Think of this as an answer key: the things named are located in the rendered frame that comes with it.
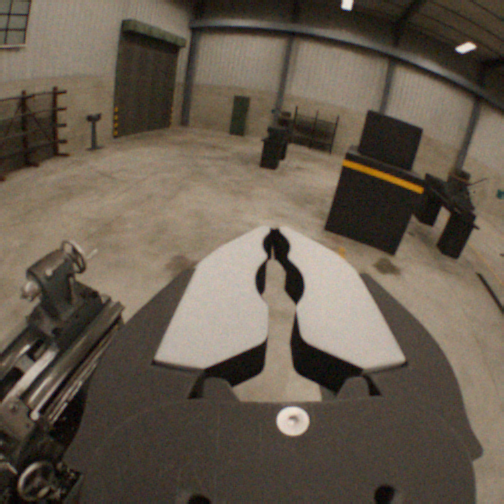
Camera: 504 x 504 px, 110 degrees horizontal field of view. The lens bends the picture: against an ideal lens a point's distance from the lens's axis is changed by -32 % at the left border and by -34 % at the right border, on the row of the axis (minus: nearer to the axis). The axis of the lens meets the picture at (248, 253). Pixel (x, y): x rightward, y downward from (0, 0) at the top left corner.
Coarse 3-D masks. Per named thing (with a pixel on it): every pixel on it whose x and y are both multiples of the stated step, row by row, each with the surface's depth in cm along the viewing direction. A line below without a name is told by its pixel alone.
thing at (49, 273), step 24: (72, 240) 80; (48, 264) 69; (72, 264) 78; (24, 288) 62; (48, 288) 67; (72, 288) 77; (48, 312) 76; (72, 312) 80; (48, 336) 70; (72, 336) 78
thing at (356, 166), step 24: (384, 120) 313; (360, 144) 346; (384, 144) 330; (408, 144) 313; (360, 168) 327; (384, 168) 313; (408, 168) 329; (336, 192) 357; (360, 192) 342; (384, 192) 327; (408, 192) 311; (336, 216) 374; (360, 216) 358; (384, 216) 342; (408, 216) 326; (360, 240) 374; (384, 240) 357
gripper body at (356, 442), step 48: (144, 432) 4; (192, 432) 4; (240, 432) 4; (288, 432) 4; (336, 432) 4; (384, 432) 4; (432, 432) 3; (96, 480) 3; (144, 480) 3; (192, 480) 3; (240, 480) 3; (288, 480) 3; (336, 480) 3; (384, 480) 3; (432, 480) 3
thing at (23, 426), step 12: (12, 396) 48; (12, 408) 44; (24, 408) 47; (0, 420) 39; (12, 420) 43; (24, 420) 44; (12, 432) 39; (24, 432) 42; (36, 432) 45; (12, 444) 36; (24, 444) 40; (12, 456) 34; (0, 480) 27
